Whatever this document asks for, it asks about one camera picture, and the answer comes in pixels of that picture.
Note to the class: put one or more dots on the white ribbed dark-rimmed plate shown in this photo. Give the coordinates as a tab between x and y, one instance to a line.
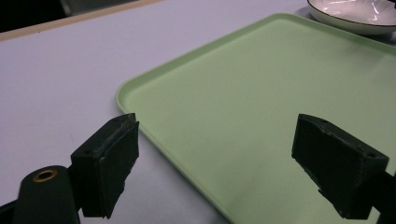
355	15

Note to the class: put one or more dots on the light green plastic tray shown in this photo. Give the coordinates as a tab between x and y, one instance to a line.
249	109

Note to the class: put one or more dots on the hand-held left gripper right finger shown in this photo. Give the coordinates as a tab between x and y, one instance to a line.
337	168

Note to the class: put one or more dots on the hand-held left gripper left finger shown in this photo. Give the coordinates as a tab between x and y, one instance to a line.
104	168

